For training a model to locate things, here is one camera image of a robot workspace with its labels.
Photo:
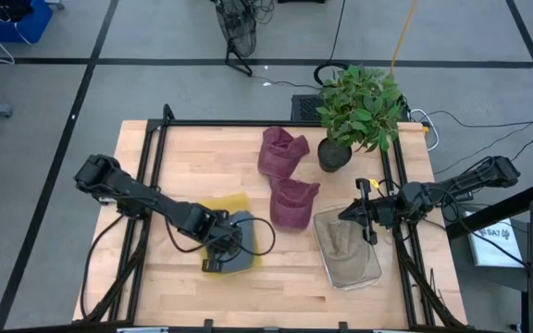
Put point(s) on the black vented box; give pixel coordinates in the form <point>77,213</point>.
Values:
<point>306,108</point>

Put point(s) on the small yellow tape tag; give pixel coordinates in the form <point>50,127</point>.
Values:
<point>374,183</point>

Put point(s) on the green plant in black pot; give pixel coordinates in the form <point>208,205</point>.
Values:
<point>359,111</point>

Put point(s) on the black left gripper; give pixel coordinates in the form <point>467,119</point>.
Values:
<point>218,231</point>

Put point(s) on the maroon cap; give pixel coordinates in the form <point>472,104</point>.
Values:
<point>280,155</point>
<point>292,205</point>

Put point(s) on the black metal table frame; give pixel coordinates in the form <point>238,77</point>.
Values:
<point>229,123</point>

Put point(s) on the blue plastic floor bin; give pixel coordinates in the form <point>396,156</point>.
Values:
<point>35,23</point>

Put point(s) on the white printed box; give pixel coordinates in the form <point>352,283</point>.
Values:
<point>493,250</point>

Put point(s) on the blue-grey cap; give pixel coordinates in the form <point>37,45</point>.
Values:
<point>247,250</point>

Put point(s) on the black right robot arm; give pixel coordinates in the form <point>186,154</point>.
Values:
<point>456,187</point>

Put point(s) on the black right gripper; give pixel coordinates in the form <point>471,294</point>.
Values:
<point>387,208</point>

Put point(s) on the black floor fan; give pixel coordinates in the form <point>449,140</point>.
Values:
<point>241,28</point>

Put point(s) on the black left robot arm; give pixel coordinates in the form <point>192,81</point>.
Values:
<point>132,187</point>

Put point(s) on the clear plastic bin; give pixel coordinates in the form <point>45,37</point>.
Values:
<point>375,273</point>

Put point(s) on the black stand bar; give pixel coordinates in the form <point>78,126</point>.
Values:
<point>502,210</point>

